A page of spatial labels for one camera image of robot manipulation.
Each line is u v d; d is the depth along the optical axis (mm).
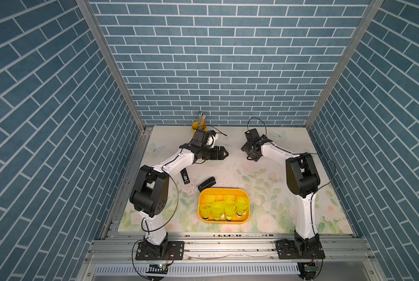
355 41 806
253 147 787
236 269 768
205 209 839
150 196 483
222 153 820
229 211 784
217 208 806
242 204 820
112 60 866
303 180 568
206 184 906
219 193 887
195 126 1107
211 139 788
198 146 722
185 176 937
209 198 841
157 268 722
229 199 840
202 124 1081
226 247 755
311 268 706
